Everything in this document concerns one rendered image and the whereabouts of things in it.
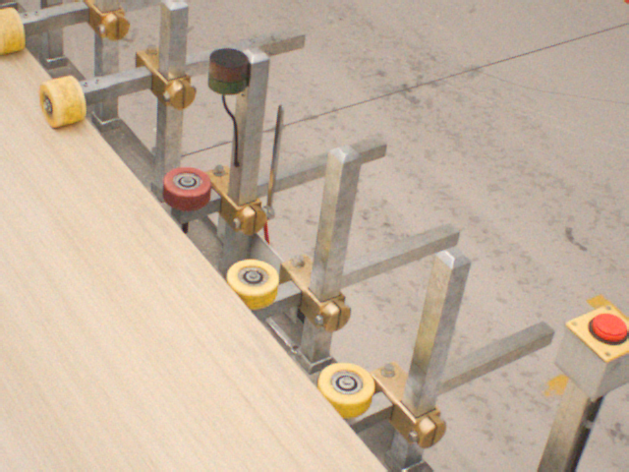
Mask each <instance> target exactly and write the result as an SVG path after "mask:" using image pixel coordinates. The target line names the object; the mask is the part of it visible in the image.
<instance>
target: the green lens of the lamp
mask: <svg viewBox="0 0 629 472"><path fill-rule="evenodd" d="M247 80H248V75H247V76H246V77H244V78H243V79H242V80H240V81H238V82H233V83H226V82H221V81H218V80H216V79H215V78H214V77H213V76H212V75H211V74H210V73H209V72H208V80H207V84H208V86H209V89H210V90H212V91H213V92H215V93H217V94H221V95H237V94H239V93H242V92H244V90H245V89H246V87H247Z"/></svg>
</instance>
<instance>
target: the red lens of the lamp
mask: <svg viewBox="0 0 629 472"><path fill-rule="evenodd" d="M215 51H216V50H214V51H213V52H215ZM213 52H211V54H210V55H209V64H208V72H209V73H210V74H211V75H212V76H213V77H214V78H215V79H218V80H221V81H226V82H234V81H240V80H242V79H243V78H244V77H246V76H247V74H248V69H249V57H248V56H247V54H245V53H244V52H243V53H244V54H245V55H246V57H247V58H248V59H247V61H248V62H247V63H246V64H245V65H244V66H242V67H239V68H223V67H220V66H218V65H216V64H214V63H213V62H212V60H211V55H212V53H213Z"/></svg>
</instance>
